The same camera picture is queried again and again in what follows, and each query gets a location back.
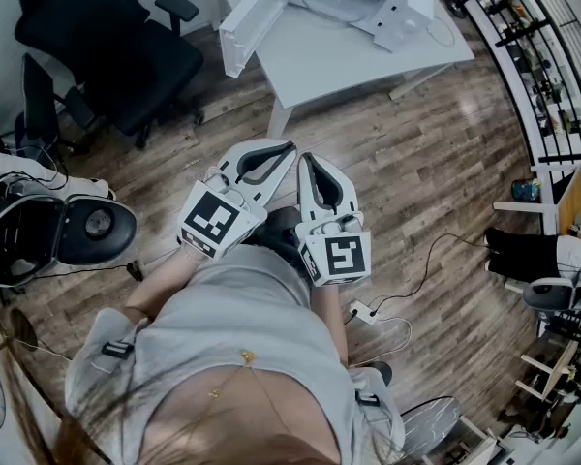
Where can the black office chair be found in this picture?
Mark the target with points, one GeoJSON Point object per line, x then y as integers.
{"type": "Point", "coordinates": [101, 41]}
{"type": "Point", "coordinates": [39, 100]}

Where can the white desk frame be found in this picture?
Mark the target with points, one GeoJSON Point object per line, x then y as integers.
{"type": "Point", "coordinates": [513, 206]}

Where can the person's grey top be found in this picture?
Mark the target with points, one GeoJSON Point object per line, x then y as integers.
{"type": "Point", "coordinates": [232, 308]}

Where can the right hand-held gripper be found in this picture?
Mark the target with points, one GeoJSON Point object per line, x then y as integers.
{"type": "Point", "coordinates": [339, 257]}

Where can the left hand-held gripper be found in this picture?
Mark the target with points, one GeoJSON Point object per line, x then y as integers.
{"type": "Point", "coordinates": [208, 218]}

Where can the person's black trousers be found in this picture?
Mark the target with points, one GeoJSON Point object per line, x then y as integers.
{"type": "Point", "coordinates": [278, 223]}

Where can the grey marbled stool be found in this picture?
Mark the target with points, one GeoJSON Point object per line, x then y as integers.
{"type": "Point", "coordinates": [431, 424]}

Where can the black metal shelf rack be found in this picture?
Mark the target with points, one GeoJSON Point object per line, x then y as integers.
{"type": "Point", "coordinates": [566, 157]}

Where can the teal cup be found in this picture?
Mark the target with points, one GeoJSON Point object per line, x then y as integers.
{"type": "Point", "coordinates": [525, 190]}

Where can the white power strip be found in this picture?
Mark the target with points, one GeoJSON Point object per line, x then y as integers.
{"type": "Point", "coordinates": [363, 310]}

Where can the person's right forearm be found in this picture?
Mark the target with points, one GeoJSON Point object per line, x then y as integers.
{"type": "Point", "coordinates": [329, 318]}

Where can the wooden board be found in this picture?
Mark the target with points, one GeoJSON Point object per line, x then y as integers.
{"type": "Point", "coordinates": [573, 201]}

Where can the round glass turntable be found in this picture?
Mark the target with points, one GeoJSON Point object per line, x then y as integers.
{"type": "Point", "coordinates": [339, 0]}

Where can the person's left forearm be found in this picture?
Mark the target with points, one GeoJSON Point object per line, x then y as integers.
{"type": "Point", "coordinates": [160, 279]}

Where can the black open carry case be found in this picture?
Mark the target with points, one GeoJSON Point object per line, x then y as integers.
{"type": "Point", "coordinates": [101, 240]}

